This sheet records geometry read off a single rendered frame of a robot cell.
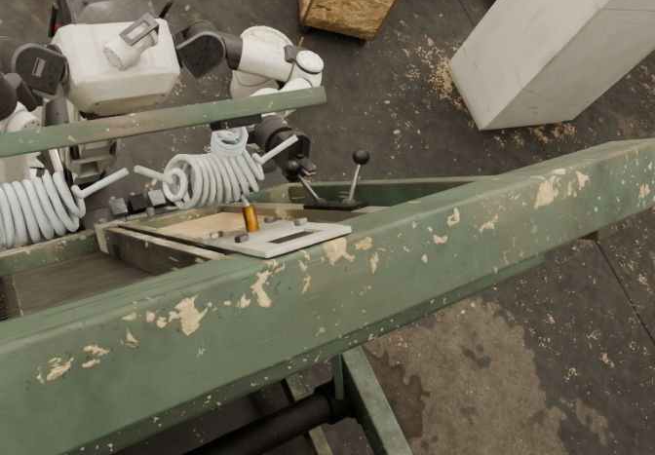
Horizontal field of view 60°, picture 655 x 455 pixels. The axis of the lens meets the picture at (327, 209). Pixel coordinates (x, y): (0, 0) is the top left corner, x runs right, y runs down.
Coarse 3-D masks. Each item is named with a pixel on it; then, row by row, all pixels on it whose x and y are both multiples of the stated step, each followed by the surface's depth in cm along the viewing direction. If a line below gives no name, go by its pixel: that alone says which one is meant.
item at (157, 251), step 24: (240, 120) 59; (216, 144) 63; (240, 144) 63; (240, 168) 66; (120, 240) 128; (144, 240) 107; (168, 240) 106; (192, 240) 94; (216, 240) 66; (240, 240) 61; (264, 240) 60; (312, 240) 56; (144, 264) 112; (168, 264) 95; (192, 264) 83
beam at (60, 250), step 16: (272, 192) 185; (288, 192) 188; (144, 224) 164; (160, 224) 166; (64, 240) 154; (80, 240) 155; (96, 240) 157; (0, 256) 146; (16, 256) 147; (32, 256) 149; (48, 256) 151; (64, 256) 153; (0, 272) 145; (16, 272) 147; (0, 288) 146
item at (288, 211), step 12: (228, 204) 176; (240, 204) 170; (252, 204) 163; (264, 204) 157; (276, 204) 151; (288, 204) 146; (300, 204) 141; (288, 216) 138; (300, 216) 132; (312, 216) 127; (324, 216) 123; (336, 216) 118; (348, 216) 114
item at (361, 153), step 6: (360, 150) 118; (366, 150) 118; (354, 156) 118; (360, 156) 117; (366, 156) 118; (354, 162) 119; (360, 162) 118; (366, 162) 118; (360, 168) 119; (354, 174) 118; (354, 180) 118; (354, 186) 118; (348, 198) 118; (342, 204) 118; (348, 204) 116
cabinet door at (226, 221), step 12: (216, 216) 167; (228, 216) 162; (240, 216) 157; (264, 216) 147; (168, 228) 162; (180, 228) 159; (192, 228) 154; (204, 228) 149; (216, 228) 144; (228, 228) 138
